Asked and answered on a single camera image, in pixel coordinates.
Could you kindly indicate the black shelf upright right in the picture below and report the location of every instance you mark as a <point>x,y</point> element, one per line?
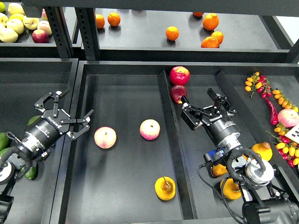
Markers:
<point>87,25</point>

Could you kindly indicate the black tray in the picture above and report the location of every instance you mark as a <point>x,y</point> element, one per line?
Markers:
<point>22,83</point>
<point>117,185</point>

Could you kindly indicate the large orange upper right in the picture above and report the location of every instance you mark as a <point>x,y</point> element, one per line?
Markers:
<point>211,21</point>

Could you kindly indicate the black shelf upright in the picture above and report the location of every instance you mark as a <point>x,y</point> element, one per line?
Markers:
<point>60,31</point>
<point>87,25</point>

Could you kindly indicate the pale yellow apple front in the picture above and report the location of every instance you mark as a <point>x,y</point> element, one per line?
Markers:
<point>8,35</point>

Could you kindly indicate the black left back shelf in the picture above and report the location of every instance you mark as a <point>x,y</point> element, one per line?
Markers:
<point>24,47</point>

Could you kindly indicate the cherry tomato bunch upper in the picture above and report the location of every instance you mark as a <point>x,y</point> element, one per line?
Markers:
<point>258,83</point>

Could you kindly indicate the pink apple centre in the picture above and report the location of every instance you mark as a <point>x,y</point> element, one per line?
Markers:
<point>149,129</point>

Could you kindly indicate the bright red apple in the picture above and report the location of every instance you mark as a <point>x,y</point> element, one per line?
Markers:
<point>179,75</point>

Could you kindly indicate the orange centre shelf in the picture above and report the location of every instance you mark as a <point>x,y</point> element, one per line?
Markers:
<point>172,33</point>

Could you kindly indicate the black centre tray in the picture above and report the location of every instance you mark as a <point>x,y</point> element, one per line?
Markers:
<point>117,185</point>

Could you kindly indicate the red apple on shelf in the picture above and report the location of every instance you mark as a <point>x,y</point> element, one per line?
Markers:
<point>40,36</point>

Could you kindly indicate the dark red apple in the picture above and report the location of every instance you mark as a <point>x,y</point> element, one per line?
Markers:
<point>177,92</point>

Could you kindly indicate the pale pink peach shelf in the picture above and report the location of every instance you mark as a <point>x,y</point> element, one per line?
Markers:
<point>45,26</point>

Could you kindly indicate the cherry tomato bunch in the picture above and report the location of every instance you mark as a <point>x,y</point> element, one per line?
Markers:
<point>258,83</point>
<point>288,149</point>

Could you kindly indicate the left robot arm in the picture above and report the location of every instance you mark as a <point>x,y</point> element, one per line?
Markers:
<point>18,164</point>

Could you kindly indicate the black tray divider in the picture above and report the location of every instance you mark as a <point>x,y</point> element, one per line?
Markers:
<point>286,177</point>
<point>177,151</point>

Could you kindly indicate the pale yellow apple right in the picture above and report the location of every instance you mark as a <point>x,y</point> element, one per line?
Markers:
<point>30,22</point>

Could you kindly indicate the light green avocado back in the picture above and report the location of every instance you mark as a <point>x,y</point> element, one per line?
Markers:
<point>34,120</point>

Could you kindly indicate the red chili pepper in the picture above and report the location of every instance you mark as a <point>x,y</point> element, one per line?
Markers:
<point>273,112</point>

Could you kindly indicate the pink peach behind upright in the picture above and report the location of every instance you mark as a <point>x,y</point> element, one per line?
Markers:
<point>44,15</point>

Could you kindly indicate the black tray divider left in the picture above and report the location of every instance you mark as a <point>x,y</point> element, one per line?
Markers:
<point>177,151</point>

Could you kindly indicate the green avocado left edge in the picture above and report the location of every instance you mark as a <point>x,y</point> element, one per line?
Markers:
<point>4,141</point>

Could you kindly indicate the orange cherry tomato vine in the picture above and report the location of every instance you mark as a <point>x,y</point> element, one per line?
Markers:
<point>285,102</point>

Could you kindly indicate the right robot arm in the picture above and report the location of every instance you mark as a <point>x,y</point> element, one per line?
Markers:
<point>263,202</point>

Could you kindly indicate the cherry tomato bunch lower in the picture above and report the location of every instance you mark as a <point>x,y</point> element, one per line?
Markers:
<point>288,149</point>

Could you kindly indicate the dark green avocado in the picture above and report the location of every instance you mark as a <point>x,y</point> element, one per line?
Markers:
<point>5,154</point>

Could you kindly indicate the green avocado front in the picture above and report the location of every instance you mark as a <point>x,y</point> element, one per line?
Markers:
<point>32,173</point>

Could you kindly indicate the orange small right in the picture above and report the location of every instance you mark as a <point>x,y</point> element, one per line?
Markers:
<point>219,36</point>

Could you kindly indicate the black tray divider right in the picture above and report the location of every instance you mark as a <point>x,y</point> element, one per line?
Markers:
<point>286,177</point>

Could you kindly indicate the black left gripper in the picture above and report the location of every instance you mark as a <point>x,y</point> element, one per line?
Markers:
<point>55,123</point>

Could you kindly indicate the pink apple left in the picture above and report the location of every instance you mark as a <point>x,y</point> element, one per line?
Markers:
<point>105,137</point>

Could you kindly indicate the black left tray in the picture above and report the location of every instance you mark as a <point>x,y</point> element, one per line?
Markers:
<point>22,83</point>

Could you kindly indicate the pink apple right edge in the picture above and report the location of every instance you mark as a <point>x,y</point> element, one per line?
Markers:
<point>288,117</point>

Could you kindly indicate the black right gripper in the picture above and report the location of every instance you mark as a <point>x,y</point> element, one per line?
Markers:
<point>216,119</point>

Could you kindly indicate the pink apple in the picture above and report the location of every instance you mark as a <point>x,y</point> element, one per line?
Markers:
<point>149,129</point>
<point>105,137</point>

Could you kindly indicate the black shelf upright left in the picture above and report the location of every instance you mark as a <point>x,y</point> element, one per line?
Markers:
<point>60,31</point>

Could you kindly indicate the orange front right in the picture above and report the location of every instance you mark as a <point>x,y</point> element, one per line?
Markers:
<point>210,42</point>

